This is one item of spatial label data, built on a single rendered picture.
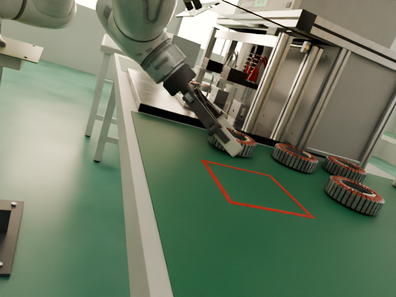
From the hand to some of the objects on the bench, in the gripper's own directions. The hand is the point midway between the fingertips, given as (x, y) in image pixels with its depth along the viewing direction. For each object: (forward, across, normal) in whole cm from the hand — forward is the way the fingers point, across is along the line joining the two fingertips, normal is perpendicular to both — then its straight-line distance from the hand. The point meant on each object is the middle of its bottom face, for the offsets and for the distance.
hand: (231, 139), depth 74 cm
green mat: (+26, +10, +12) cm, 31 cm away
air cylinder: (+4, -37, +2) cm, 37 cm away
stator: (+24, +10, +12) cm, 28 cm away
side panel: (+31, -26, +15) cm, 44 cm away
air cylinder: (-3, -60, -2) cm, 60 cm away
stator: (+1, 0, -2) cm, 2 cm away
